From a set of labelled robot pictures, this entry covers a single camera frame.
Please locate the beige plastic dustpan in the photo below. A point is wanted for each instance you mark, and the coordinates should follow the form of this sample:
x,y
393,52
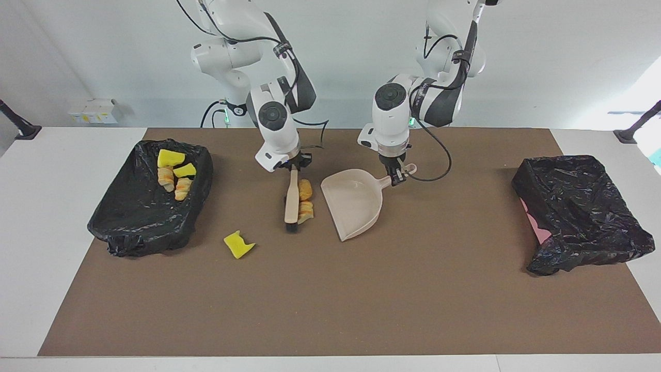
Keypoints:
x,y
356,206

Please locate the beige brush black bristles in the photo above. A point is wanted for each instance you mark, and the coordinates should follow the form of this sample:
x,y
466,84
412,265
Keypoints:
x,y
292,201

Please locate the brown cork-like sponge chunk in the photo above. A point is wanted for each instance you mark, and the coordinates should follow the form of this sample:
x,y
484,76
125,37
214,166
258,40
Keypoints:
x,y
305,190

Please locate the white wall outlet box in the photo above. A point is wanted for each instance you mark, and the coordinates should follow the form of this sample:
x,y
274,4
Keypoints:
x,y
93,111

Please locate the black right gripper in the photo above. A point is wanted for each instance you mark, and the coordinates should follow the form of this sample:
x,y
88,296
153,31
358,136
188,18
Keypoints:
x,y
297,161

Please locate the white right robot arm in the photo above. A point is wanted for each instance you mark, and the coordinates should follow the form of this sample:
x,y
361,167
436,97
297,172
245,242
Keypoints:
x,y
232,57

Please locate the teal object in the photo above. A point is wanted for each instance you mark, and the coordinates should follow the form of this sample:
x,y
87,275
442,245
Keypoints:
x,y
657,157

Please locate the black plastic trash bag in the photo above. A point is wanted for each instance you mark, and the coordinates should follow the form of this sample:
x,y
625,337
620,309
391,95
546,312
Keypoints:
x,y
139,217
583,206

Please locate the brown table mat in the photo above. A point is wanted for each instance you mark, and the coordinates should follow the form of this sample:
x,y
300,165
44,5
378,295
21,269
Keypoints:
x,y
310,310

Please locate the pink plastic bin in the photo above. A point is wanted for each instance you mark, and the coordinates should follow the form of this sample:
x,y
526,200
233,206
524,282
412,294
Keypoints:
x,y
539,230

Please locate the black clamp stand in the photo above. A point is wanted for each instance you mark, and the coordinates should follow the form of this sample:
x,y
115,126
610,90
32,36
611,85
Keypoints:
x,y
23,130
627,135

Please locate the yellow sponge wedge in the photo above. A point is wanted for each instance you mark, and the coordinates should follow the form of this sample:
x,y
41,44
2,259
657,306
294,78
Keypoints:
x,y
170,158

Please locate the orange striped sponge chunk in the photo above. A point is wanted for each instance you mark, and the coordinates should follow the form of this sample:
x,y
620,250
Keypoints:
x,y
307,211

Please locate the notched yellow sponge piece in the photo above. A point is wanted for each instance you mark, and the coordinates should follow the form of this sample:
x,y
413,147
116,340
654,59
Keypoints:
x,y
237,245

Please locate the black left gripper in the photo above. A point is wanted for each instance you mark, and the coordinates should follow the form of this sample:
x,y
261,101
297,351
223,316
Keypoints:
x,y
395,161

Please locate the green and yellow sponge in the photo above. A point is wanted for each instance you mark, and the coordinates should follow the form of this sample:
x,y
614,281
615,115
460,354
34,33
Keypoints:
x,y
184,170

